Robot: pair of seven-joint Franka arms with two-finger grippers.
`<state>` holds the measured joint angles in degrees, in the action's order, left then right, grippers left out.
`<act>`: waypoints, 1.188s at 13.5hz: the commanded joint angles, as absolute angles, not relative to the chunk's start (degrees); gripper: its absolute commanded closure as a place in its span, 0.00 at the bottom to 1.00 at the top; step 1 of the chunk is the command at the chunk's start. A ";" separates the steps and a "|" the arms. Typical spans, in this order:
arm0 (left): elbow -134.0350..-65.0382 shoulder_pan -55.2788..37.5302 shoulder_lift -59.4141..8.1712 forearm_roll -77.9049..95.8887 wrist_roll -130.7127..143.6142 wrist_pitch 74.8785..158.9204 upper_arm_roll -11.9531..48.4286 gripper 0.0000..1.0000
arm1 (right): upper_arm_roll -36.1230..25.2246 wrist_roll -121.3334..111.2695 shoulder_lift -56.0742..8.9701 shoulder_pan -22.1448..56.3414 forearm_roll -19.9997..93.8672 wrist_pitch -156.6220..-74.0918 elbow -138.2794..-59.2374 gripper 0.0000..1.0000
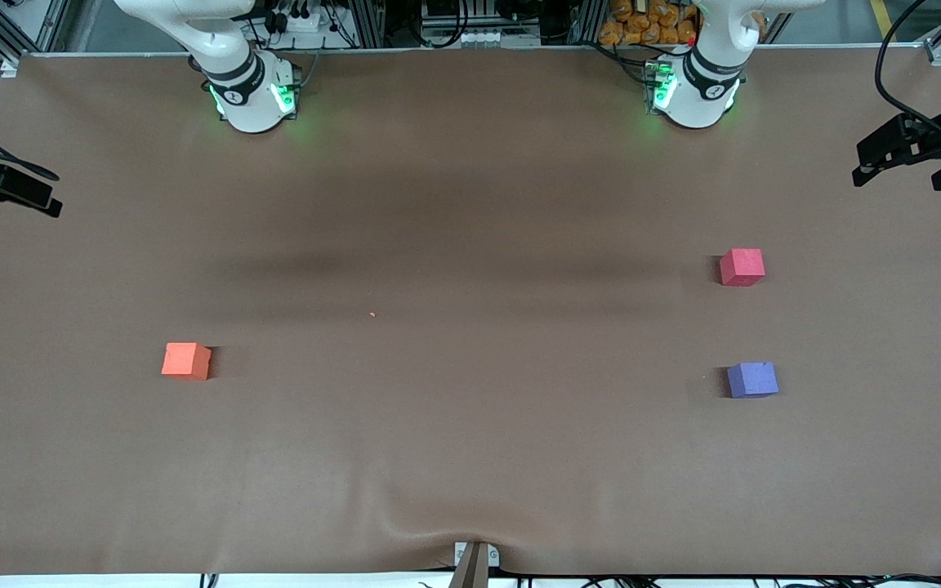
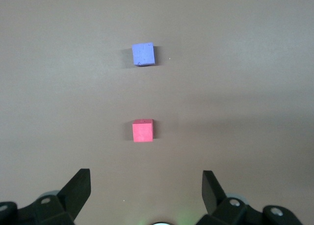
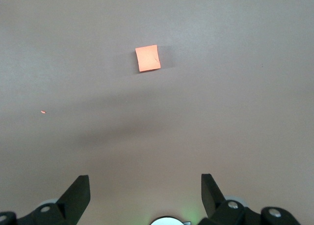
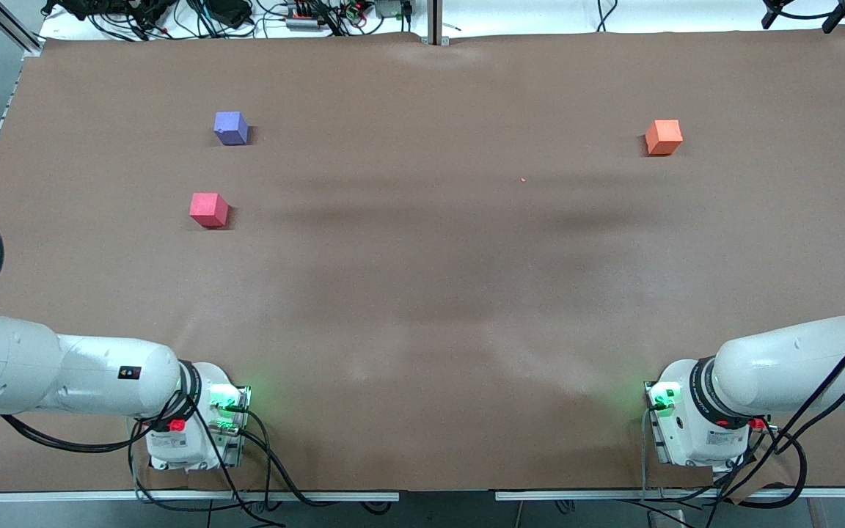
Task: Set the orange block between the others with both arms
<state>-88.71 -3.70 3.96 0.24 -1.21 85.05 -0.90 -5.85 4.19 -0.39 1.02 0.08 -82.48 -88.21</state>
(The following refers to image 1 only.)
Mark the white power strip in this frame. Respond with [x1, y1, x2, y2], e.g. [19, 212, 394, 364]
[269, 7, 334, 35]

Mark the white connector strip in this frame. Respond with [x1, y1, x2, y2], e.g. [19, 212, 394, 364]
[421, 28, 542, 48]

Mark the purple foam block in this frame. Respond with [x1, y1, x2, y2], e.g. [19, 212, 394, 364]
[726, 362, 780, 399]

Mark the pile of orange items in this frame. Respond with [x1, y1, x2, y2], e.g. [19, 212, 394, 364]
[599, 0, 698, 47]

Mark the red foam block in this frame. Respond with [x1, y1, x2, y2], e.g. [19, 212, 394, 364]
[720, 248, 765, 287]

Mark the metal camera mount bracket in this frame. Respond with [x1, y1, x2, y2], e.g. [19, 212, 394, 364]
[448, 541, 501, 588]

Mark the brown table mat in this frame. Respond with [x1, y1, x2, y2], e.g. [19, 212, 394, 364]
[0, 45, 941, 577]

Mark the orange foam block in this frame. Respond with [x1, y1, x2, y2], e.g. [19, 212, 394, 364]
[162, 342, 212, 381]

